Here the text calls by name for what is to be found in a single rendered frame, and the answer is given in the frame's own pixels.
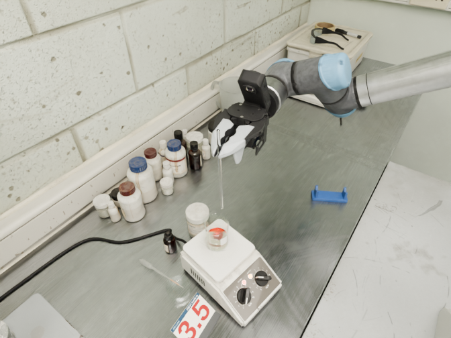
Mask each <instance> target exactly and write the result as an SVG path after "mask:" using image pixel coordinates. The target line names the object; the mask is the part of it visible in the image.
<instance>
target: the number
mask: <svg viewBox="0 0 451 338"><path fill-rule="evenodd" d="M211 312H212V308H211V307H210V306H209V305H208V304H207V303H206V302H205V301H204V300H203V299H202V298H201V297H200V296H198V298H197V299H196V301H195V302H194V304H193V305H192V307H191V308H190V309H189V311H188V313H187V314H186V315H185V317H184V318H183V320H182V321H181V323H180V324H179V325H178V327H177V328H176V330H175V331H174V332H175V333H176V334H177V335H178V336H179V337H180V338H196V336H197V334H198V332H199V331H200V330H201V328H202V326H203V325H204V323H205V322H206V320H207V318H208V317H209V315H210V314H211Z"/></svg>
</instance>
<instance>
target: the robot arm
mask: <svg viewBox="0 0 451 338"><path fill-rule="evenodd" d="M238 84H239V86H240V90H241V92H242V95H243V97H244V102H243V103H239V102H238V103H235V104H232V106H230V107H229V108H228V109H224V110H223V111H222V112H221V113H220V114H219V115H218V116H217V117H216V118H215V122H214V126H213V133H212V138H211V153H212V156H213V157H215V156H217V158H219V159H221V158H224V157H227V156H230V155H232V154H233V157H234V161H235V163H236V164H239V163H240V161H241V159H242V155H243V151H244V148H245V149H246V147H249V148H252V149H255V148H256V152H255V156H257V154H258V153H259V151H260V150H261V148H262V147H263V145H264V144H265V142H266V134H267V126H268V124H269V118H271V117H272V116H274V114H275V113H277V112H278V110H279V109H280V108H281V107H282V105H283V103H284V102H285V100H286V99H287V97H291V96H296V95H307V94H312V93H313V94H314V95H315V96H316V97H317V99H318V100H319V101H320V102H321V103H322V105H323V106H324V107H325V109H326V110H327V111H328V112H329V113H331V114H332V115H333V116H335V117H347V116H349V115H351V114H352V113H353V112H355V110H356V109H357V108H360V107H366V106H369V105H375V104H378V103H384V102H387V101H393V100H396V99H402V98H405V97H410V96H414V95H420V94H423V93H428V92H432V91H438V90H441V89H447V88H450V87H451V50H448V51H445V52H440V53H438V54H434V55H431V56H426V57H423V58H419V59H417V60H412V61H409V62H405V63H402V64H398V65H394V66H390V67H388V68H384V69H380V70H376V71H373V72H369V73H366V74H361V75H359V76H355V77H352V69H351V63H350V59H349V57H348V55H347V54H345V53H343V52H340V53H335V54H324V55H323V56H318V57H315V58H308V59H305V60H299V61H294V60H291V59H288V58H282V59H280V60H277V61H276V62H275V63H274V64H272V65H271V66H270V67H269V68H268V70H267V71H266V72H265V73H264V74H261V73H259V72H257V71H255V70H246V69H243V70H242V72H241V74H240V77H239V79H238ZM217 129H219V130H220V142H221V150H220V151H219V154H218V155H217V134H216V130H217ZM258 140H259V142H258V144H257V145H256V142H257V141H258ZM261 141H262V145H261V146H260V147H259V145H260V143H261Z"/></svg>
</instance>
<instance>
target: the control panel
mask: <svg viewBox="0 0 451 338"><path fill-rule="evenodd" d="M258 271H264V272H266V273H267V275H268V276H271V278H272V279H271V280H269V281H268V284H267V285H266V286H259V285H257V283H256V281H255V275H256V273H257V272H258ZM249 274H251V275H252V277H251V278H249ZM243 280H245V281H246V283H245V284H242V281H243ZM279 284H280V282H279V280H278V279H277V277H276V276H275V275H274V274H273V273H272V271H271V270H270V268H269V267H268V266H267V265H266V264H265V262H264V261H263V259H262V258H261V257H259V258H258V259H257V260H256V261H255V262H254V263H253V264H251V265H250V266H249V267H248V268H247V269H246V270H245V271H244V272H243V273H242V274H241V275H240V276H239V277H238V278H236V279H235V280H234V281H233V282H232V283H231V284H230V285H229V286H228V287H227V288H226V289H225V290H224V292H223V293H224V294H225V295H226V297H227V298H228V300H229V301H230V302H231V303H232V305H233V306H234V308H235V309H236V310H237V312H238V313H239V314H240V316H241V317H242V318H243V320H244V321H246V320H247V319H248V317H249V316H250V315H251V314H252V313H253V312H254V311H255V310H256V309H257V308H258V307H259V306H260V305H261V304H262V303H263V302H264V300H265V299H266V298H267V297H268V296H269V295H270V294H271V293H272V292H273V290H274V289H275V288H276V287H277V286H278V285H279ZM241 288H249V289H250V293H251V295H252V298H251V301H250V302H249V303H248V304H240V303H239V302H238V299H237V293H238V291H239V289H241Z"/></svg>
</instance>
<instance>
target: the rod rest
mask: <svg viewBox="0 0 451 338"><path fill-rule="evenodd" d="M347 194H348V193H347V192H346V187H344V189H343V191H342V192H332V191H321V190H318V185H315V190H312V191H311V197H312V200H313V201H325V202H335V203H347V202H348V198H347Z"/></svg>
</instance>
